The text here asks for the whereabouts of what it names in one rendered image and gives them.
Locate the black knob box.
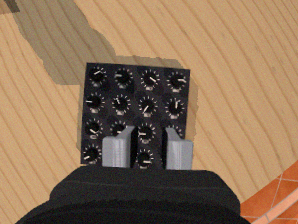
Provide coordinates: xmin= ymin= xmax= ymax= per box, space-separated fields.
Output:
xmin=80 ymin=62 xmax=190 ymax=169

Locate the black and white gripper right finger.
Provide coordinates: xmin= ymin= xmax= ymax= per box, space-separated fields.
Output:
xmin=161 ymin=127 xmax=193 ymax=170

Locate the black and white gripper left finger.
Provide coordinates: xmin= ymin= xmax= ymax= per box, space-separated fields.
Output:
xmin=102 ymin=126 xmax=138 ymax=168

